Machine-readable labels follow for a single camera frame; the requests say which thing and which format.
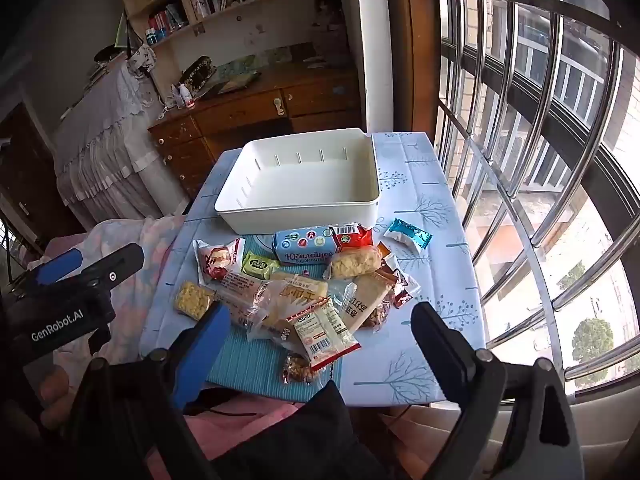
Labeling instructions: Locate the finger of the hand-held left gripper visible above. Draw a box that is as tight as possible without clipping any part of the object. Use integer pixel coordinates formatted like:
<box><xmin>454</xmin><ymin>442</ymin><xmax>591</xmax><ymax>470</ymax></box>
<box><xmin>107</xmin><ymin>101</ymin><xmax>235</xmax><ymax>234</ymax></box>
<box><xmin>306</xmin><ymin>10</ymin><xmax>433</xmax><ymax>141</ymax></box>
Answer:
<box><xmin>20</xmin><ymin>247</ymin><xmax>85</xmax><ymax>291</ymax></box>
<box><xmin>75</xmin><ymin>243</ymin><xmax>146</xmax><ymax>291</ymax></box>

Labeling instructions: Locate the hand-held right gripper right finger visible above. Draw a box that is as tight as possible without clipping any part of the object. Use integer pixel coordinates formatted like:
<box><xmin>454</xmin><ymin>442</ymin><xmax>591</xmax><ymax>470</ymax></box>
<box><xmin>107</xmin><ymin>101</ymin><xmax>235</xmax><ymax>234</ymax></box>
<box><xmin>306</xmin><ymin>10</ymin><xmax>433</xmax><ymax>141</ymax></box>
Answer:
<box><xmin>410</xmin><ymin>302</ymin><xmax>586</xmax><ymax>480</ymax></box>

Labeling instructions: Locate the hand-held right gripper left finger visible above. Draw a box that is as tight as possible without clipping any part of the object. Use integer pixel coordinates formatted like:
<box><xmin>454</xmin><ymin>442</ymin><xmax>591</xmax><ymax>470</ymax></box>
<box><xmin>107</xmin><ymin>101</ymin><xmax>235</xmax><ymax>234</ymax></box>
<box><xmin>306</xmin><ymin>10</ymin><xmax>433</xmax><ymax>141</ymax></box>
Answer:
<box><xmin>65</xmin><ymin>301</ymin><xmax>232</xmax><ymax>480</ymax></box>

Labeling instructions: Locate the yellow cracker clear packet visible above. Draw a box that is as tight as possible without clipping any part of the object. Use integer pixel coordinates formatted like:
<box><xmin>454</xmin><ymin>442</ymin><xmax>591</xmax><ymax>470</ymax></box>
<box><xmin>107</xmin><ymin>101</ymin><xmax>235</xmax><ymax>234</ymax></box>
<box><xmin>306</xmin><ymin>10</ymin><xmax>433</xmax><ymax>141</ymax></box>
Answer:
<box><xmin>173</xmin><ymin>281</ymin><xmax>216</xmax><ymax>321</ymax></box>

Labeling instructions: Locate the dark red snack packet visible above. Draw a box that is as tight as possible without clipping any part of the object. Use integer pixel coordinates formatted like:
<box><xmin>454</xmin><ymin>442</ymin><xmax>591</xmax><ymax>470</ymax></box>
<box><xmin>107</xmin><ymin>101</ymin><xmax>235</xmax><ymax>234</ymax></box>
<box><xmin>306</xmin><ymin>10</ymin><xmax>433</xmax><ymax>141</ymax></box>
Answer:
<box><xmin>360</xmin><ymin>305</ymin><xmax>396</xmax><ymax>332</ymax></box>

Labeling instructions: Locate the pink tan long packet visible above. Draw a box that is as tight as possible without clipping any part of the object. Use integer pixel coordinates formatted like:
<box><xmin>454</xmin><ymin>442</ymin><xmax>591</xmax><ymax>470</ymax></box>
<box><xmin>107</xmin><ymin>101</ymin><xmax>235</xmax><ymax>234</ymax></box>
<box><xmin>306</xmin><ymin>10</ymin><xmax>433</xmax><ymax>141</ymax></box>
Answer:
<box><xmin>215</xmin><ymin>271</ymin><xmax>273</xmax><ymax>331</ymax></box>

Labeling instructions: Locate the brown chocolate snack packet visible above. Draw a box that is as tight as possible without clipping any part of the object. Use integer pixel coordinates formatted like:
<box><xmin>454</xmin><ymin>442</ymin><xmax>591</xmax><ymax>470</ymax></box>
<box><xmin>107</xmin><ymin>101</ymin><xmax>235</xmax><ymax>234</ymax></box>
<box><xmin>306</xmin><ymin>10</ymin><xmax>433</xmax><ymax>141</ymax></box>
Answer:
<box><xmin>382</xmin><ymin>255</ymin><xmax>422</xmax><ymax>310</ymax></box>

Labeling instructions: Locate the kraft paper cracker packet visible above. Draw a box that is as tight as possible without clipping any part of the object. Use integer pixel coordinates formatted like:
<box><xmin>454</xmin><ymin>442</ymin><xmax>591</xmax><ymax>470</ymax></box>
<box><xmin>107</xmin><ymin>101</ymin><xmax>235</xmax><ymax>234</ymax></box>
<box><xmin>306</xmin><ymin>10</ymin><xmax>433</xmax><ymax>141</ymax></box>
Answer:
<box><xmin>345</xmin><ymin>272</ymin><xmax>401</xmax><ymax>331</ymax></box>

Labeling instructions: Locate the red white snack packet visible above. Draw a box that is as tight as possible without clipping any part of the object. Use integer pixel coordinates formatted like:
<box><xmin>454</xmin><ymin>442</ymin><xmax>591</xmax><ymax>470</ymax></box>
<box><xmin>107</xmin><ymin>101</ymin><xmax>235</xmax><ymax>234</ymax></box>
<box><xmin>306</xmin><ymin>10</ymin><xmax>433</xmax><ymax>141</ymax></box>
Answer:
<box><xmin>192</xmin><ymin>236</ymin><xmax>247</xmax><ymax>286</ymax></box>

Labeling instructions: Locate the small green snack packet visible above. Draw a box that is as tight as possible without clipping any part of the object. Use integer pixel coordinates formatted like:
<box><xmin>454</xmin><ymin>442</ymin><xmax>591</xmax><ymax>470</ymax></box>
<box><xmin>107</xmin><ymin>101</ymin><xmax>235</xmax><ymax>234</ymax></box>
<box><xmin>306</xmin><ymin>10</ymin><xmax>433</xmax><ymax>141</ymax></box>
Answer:
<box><xmin>241</xmin><ymin>251</ymin><xmax>282</xmax><ymax>281</ymax></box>

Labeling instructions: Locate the clear bread packet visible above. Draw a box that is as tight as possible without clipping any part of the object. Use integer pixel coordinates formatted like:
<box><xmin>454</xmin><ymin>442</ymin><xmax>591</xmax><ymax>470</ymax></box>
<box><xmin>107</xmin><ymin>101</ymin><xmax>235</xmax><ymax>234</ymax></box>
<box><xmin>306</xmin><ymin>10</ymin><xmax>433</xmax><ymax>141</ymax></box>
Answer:
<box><xmin>245</xmin><ymin>271</ymin><xmax>331</xmax><ymax>346</ymax></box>

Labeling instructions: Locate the white red label packet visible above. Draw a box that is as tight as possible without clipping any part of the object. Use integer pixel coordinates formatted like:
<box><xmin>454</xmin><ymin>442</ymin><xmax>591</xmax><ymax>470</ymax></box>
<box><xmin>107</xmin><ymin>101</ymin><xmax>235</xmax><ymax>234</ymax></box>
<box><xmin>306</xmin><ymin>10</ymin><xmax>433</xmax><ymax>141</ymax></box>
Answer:
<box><xmin>292</xmin><ymin>300</ymin><xmax>362</xmax><ymax>363</ymax></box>

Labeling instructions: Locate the rice crisp clear packet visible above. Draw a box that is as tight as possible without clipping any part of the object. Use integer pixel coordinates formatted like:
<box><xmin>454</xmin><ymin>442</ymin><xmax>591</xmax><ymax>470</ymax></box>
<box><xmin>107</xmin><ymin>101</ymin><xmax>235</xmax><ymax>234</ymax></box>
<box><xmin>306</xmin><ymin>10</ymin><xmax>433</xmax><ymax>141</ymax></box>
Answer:
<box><xmin>324</xmin><ymin>247</ymin><xmax>383</xmax><ymax>281</ymax></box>

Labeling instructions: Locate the blue red biscuit packet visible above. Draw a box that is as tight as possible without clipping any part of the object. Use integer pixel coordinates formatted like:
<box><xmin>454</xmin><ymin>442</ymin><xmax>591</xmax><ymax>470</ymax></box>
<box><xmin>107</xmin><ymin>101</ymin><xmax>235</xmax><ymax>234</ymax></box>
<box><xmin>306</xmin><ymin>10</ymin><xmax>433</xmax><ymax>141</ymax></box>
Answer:
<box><xmin>272</xmin><ymin>225</ymin><xmax>375</xmax><ymax>266</ymax></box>

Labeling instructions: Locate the white plastic bin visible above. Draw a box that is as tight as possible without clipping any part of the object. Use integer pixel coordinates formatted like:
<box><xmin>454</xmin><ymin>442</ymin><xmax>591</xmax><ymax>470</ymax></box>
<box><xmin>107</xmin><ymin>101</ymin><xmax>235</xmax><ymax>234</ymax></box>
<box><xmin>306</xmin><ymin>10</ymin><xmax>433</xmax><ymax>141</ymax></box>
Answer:
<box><xmin>214</xmin><ymin>128</ymin><xmax>380</xmax><ymax>237</ymax></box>

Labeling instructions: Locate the person's left hand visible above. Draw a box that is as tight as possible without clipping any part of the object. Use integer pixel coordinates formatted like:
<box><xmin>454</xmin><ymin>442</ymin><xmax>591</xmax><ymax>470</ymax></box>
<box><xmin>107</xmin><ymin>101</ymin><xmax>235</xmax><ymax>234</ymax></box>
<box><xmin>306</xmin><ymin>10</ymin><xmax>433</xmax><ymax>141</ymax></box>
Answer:
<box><xmin>39</xmin><ymin>372</ymin><xmax>71</xmax><ymax>431</ymax></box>

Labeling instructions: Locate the floral blanket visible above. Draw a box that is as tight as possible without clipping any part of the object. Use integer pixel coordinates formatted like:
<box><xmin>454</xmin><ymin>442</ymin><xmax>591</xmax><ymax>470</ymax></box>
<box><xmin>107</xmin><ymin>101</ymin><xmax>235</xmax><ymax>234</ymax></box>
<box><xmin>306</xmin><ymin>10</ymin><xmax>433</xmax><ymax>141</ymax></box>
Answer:
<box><xmin>27</xmin><ymin>215</ymin><xmax>188</xmax><ymax>376</ymax></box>

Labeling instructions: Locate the pink cloth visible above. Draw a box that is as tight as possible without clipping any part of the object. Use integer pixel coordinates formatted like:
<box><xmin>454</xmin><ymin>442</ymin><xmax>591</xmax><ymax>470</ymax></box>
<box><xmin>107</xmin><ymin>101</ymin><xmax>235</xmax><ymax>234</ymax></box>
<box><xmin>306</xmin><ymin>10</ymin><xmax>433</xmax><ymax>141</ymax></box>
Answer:
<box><xmin>150</xmin><ymin>385</ymin><xmax>321</xmax><ymax>480</ymax></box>

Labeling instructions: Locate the tree print tablecloth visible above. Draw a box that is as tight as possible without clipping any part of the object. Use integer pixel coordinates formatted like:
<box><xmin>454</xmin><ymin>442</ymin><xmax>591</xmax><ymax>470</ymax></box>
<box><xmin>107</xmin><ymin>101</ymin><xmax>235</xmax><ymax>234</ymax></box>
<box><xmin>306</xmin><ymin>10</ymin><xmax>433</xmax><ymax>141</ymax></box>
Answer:
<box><xmin>137</xmin><ymin>131</ymin><xmax>488</xmax><ymax>406</ymax></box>

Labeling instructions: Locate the dark wooden door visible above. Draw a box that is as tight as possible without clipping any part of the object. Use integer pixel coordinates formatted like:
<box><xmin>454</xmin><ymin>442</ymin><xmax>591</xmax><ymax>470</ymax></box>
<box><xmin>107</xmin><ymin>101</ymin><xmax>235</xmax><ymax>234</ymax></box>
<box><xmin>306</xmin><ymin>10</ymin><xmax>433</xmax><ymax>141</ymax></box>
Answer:
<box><xmin>0</xmin><ymin>102</ymin><xmax>68</xmax><ymax>256</ymax></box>

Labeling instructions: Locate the white lace cover cloth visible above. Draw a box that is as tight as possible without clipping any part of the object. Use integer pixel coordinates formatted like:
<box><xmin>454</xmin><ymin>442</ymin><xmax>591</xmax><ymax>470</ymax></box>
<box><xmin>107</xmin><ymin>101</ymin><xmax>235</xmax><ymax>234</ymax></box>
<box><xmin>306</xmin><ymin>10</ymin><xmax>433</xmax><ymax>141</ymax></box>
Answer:
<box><xmin>52</xmin><ymin>57</ymin><xmax>168</xmax><ymax>221</ymax></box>

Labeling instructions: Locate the teal foil snack packet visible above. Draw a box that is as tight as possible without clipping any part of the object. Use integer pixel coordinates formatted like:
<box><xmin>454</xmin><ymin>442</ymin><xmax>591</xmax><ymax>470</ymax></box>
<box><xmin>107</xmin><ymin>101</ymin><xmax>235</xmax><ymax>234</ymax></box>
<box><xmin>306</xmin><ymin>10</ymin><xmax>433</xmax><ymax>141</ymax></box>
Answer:
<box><xmin>384</xmin><ymin>218</ymin><xmax>434</xmax><ymax>253</ymax></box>

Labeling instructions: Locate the dark cloth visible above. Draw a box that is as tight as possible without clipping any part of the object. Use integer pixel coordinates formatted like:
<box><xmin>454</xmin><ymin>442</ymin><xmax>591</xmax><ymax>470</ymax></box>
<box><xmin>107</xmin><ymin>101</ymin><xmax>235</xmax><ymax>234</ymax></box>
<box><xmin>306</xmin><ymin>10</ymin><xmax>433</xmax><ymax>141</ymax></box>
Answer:
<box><xmin>215</xmin><ymin>379</ymin><xmax>396</xmax><ymax>480</ymax></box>

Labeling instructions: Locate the wooden dresser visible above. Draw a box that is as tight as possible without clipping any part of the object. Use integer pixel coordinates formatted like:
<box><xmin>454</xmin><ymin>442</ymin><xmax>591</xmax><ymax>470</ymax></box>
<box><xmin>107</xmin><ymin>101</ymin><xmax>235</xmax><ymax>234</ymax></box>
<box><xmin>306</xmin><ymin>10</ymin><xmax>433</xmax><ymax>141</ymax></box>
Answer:
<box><xmin>148</xmin><ymin>62</ymin><xmax>362</xmax><ymax>201</ymax></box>

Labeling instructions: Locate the black ornate box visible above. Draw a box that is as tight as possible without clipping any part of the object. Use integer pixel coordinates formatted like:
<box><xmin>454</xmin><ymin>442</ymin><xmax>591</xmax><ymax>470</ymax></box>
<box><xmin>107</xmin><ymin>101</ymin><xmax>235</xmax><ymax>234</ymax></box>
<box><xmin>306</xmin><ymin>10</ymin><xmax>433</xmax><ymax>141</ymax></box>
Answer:
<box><xmin>180</xmin><ymin>56</ymin><xmax>217</xmax><ymax>92</ymax></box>

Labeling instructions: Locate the green patterned paper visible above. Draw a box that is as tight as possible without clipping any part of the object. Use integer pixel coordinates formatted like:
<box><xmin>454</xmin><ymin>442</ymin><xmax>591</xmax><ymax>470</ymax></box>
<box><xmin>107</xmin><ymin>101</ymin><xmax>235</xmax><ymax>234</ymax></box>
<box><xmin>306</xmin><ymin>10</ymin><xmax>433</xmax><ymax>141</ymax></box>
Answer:
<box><xmin>215</xmin><ymin>49</ymin><xmax>283</xmax><ymax>93</ymax></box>

